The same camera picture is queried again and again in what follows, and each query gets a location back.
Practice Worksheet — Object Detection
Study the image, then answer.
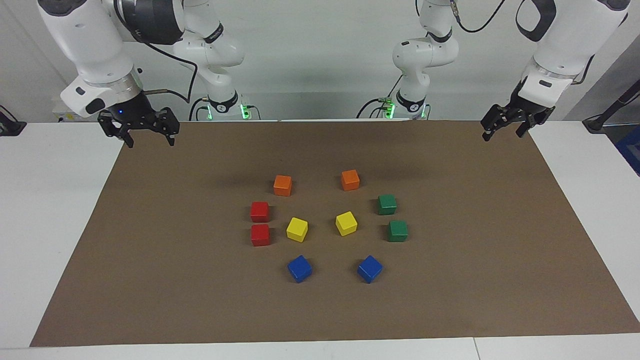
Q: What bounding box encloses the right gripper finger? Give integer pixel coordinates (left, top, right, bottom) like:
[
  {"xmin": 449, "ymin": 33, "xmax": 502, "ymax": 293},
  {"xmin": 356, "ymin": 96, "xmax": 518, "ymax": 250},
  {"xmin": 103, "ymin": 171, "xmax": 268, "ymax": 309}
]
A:
[
  {"xmin": 98, "ymin": 112, "xmax": 135, "ymax": 149},
  {"xmin": 152, "ymin": 107, "xmax": 180, "ymax": 147}
]

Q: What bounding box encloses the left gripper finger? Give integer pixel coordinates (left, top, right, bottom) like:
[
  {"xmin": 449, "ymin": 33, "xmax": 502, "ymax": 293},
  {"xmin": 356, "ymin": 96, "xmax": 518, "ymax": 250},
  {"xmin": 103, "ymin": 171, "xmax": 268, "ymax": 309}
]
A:
[
  {"xmin": 481, "ymin": 104, "xmax": 516, "ymax": 142},
  {"xmin": 515, "ymin": 112, "xmax": 543, "ymax": 138}
]

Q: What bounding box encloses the red wooden cube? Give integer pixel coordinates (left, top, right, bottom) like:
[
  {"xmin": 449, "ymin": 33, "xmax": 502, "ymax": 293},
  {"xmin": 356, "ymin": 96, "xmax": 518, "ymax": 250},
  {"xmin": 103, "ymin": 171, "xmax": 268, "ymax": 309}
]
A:
[
  {"xmin": 250, "ymin": 201, "xmax": 271, "ymax": 223},
  {"xmin": 250, "ymin": 224, "xmax": 271, "ymax": 247}
]

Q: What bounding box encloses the green wooden cube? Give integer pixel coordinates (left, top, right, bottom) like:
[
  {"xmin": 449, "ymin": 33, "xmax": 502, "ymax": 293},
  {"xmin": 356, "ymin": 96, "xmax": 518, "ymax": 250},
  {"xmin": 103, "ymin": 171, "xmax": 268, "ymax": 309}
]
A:
[
  {"xmin": 388, "ymin": 220, "xmax": 409, "ymax": 243},
  {"xmin": 377, "ymin": 194, "xmax": 398, "ymax": 216}
]

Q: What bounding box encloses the white power box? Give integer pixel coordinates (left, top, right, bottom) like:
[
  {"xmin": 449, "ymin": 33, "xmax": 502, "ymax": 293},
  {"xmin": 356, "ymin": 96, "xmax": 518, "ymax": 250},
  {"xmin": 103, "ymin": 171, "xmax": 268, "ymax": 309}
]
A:
[{"xmin": 52, "ymin": 101, "xmax": 77, "ymax": 123}]

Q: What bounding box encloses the black stand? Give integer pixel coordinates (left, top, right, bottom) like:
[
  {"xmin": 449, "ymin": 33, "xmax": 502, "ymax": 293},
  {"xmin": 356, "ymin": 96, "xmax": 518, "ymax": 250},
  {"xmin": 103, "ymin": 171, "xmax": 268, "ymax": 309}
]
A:
[{"xmin": 582, "ymin": 80, "xmax": 640, "ymax": 134}]

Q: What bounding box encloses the black clamp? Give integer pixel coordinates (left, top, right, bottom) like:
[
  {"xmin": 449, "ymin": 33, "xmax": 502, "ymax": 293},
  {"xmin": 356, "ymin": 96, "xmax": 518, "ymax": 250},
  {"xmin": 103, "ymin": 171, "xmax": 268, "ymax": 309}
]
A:
[{"xmin": 0, "ymin": 105, "xmax": 27, "ymax": 137}]

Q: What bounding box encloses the blue object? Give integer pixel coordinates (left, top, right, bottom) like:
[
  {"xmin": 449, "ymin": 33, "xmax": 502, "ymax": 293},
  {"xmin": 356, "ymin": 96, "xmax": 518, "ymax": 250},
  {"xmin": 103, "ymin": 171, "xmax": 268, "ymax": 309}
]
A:
[{"xmin": 614, "ymin": 125, "xmax": 640, "ymax": 177}]

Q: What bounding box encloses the yellow wooden cube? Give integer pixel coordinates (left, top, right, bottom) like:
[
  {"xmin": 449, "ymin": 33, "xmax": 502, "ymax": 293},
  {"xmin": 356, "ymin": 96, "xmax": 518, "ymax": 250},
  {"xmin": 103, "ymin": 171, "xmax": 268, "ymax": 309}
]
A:
[
  {"xmin": 286, "ymin": 217, "xmax": 309, "ymax": 243},
  {"xmin": 335, "ymin": 211, "xmax": 359, "ymax": 237}
]

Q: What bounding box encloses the brown table mat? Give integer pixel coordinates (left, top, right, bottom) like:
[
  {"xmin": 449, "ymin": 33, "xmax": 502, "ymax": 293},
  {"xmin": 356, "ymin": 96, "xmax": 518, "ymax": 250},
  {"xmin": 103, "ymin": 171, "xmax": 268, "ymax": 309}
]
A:
[{"xmin": 29, "ymin": 119, "xmax": 640, "ymax": 348}]

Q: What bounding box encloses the blue wooden cube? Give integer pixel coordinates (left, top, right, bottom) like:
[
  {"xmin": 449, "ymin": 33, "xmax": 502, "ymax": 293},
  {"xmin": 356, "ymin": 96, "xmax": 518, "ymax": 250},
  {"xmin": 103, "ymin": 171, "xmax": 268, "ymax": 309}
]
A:
[
  {"xmin": 357, "ymin": 255, "xmax": 384, "ymax": 284},
  {"xmin": 287, "ymin": 255, "xmax": 313, "ymax": 284}
]

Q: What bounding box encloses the black right base cable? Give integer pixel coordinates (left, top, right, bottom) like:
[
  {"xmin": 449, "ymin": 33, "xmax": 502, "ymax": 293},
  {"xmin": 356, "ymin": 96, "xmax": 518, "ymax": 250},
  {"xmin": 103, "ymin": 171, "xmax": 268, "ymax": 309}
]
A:
[{"xmin": 188, "ymin": 96, "xmax": 212, "ymax": 122}]

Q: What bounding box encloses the black base cable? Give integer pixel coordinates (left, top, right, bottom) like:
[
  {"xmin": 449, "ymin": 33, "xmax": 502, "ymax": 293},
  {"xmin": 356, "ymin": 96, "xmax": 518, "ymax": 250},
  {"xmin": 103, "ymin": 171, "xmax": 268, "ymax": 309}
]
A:
[
  {"xmin": 356, "ymin": 75, "xmax": 405, "ymax": 120},
  {"xmin": 188, "ymin": 96, "xmax": 212, "ymax": 122}
]

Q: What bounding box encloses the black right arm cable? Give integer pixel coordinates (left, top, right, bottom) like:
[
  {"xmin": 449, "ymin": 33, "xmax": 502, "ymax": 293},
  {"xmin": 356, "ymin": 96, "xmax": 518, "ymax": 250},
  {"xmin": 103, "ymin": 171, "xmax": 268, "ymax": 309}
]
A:
[{"xmin": 114, "ymin": 0, "xmax": 199, "ymax": 104}]

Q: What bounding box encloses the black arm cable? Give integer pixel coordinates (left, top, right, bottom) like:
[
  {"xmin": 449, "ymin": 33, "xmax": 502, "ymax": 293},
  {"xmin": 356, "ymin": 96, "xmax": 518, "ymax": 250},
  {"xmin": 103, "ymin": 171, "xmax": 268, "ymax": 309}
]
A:
[
  {"xmin": 114, "ymin": 0, "xmax": 199, "ymax": 104},
  {"xmin": 450, "ymin": 0, "xmax": 596, "ymax": 86}
]

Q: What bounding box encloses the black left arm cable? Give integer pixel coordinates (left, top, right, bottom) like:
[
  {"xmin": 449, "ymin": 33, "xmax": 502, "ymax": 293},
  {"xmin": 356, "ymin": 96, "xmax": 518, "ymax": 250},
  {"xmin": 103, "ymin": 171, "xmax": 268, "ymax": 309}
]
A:
[{"xmin": 450, "ymin": 0, "xmax": 596, "ymax": 86}]

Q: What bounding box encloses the black left base cable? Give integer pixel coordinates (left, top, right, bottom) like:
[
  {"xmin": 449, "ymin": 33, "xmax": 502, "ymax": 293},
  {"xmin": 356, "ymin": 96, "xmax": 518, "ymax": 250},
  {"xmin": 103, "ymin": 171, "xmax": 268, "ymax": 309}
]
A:
[{"xmin": 356, "ymin": 75, "xmax": 405, "ymax": 120}]

